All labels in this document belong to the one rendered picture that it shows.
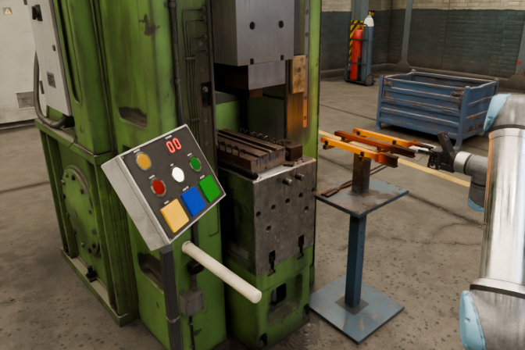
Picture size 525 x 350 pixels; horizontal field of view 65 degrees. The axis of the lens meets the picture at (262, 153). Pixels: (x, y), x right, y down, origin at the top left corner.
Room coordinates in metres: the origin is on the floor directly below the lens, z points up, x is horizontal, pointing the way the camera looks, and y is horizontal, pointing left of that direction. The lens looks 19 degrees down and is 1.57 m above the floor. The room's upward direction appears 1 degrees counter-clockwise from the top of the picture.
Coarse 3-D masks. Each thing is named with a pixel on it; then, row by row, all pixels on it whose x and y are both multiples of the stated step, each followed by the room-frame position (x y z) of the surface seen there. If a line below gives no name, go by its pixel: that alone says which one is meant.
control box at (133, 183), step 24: (144, 144) 1.14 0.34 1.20; (168, 144) 1.22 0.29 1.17; (192, 144) 1.31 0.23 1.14; (120, 168) 1.04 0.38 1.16; (144, 168) 1.08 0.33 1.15; (168, 168) 1.16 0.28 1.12; (192, 168) 1.24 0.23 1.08; (120, 192) 1.04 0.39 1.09; (144, 192) 1.03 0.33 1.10; (168, 192) 1.10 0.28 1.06; (144, 216) 1.02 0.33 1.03; (168, 240) 0.99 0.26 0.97
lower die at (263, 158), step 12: (228, 132) 1.92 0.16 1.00; (240, 144) 1.77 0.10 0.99; (264, 144) 1.73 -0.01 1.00; (228, 156) 1.68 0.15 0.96; (240, 156) 1.63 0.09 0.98; (252, 156) 1.63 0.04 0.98; (264, 156) 1.63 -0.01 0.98; (276, 156) 1.67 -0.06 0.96; (252, 168) 1.58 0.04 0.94; (264, 168) 1.63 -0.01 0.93
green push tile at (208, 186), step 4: (208, 176) 1.27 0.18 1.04; (204, 180) 1.24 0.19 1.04; (208, 180) 1.26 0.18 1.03; (212, 180) 1.27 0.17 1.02; (200, 184) 1.22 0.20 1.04; (204, 184) 1.23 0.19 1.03; (208, 184) 1.24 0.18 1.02; (212, 184) 1.26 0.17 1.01; (204, 188) 1.22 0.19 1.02; (208, 188) 1.23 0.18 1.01; (212, 188) 1.25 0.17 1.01; (216, 188) 1.27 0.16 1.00; (204, 192) 1.21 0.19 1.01; (208, 192) 1.22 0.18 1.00; (212, 192) 1.24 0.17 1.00; (216, 192) 1.25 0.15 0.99; (208, 196) 1.21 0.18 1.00; (212, 196) 1.23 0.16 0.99; (216, 196) 1.24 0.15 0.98; (208, 200) 1.21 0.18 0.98; (212, 200) 1.22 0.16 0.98
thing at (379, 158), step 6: (324, 138) 1.89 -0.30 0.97; (330, 138) 1.89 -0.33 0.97; (330, 144) 1.86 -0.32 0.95; (336, 144) 1.83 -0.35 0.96; (342, 144) 1.80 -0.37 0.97; (348, 144) 1.80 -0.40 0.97; (348, 150) 1.77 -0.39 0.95; (354, 150) 1.75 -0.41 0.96; (360, 150) 1.72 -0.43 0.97; (366, 150) 1.71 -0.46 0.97; (366, 156) 1.69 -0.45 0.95; (372, 156) 1.67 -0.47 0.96; (378, 156) 1.64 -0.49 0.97; (384, 156) 1.63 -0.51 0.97; (390, 156) 1.60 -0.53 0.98; (396, 156) 1.60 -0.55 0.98; (378, 162) 1.64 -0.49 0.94; (384, 162) 1.62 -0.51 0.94; (390, 162) 1.60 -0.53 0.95; (396, 162) 1.58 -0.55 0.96
